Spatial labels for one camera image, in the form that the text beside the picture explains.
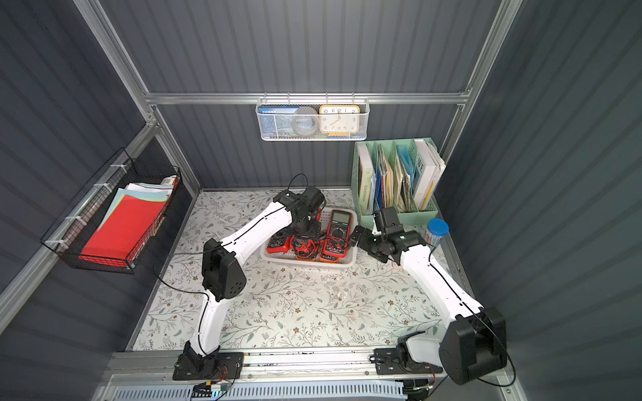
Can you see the small black multimeter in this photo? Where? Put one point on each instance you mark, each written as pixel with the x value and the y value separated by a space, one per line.
pixel 305 249

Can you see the blue-lid clear pencil jar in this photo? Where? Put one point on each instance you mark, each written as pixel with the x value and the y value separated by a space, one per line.
pixel 436 230

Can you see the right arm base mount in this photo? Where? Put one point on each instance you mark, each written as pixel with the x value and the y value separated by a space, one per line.
pixel 394 361

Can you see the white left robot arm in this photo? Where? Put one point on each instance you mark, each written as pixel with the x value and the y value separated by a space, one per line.
pixel 223 260

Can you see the green desk file organizer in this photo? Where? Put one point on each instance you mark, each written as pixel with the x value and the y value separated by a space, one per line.
pixel 400 174

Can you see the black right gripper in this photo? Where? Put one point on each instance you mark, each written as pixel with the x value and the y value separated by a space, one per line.
pixel 365 240

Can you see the blue box in basket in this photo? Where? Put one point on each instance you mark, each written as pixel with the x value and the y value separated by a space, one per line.
pixel 275 121

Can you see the white plastic basket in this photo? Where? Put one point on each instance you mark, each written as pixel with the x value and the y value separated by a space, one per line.
pixel 289 257

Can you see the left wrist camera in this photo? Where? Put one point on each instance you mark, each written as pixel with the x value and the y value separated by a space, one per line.
pixel 314 200

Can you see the large red multimeter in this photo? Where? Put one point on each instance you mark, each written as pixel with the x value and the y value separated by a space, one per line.
pixel 280 242

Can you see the red paper folder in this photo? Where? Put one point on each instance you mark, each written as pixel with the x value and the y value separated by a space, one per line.
pixel 129 218

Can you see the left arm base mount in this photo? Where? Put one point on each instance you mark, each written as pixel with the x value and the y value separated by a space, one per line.
pixel 192 366

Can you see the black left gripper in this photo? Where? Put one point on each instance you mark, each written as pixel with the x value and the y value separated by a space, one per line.
pixel 305 238

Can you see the white wire wall basket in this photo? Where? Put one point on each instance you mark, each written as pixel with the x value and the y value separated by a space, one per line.
pixel 316 103

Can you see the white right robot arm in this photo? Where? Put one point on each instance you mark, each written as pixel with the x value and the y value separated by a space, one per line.
pixel 475 342

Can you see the grey tape roll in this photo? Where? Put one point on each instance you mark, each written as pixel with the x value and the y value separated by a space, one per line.
pixel 305 121

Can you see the yellow white alarm clock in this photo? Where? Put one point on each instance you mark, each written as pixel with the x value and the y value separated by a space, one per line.
pixel 339 120

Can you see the black wire wall basket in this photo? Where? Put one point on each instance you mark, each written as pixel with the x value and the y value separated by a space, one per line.
pixel 70 237

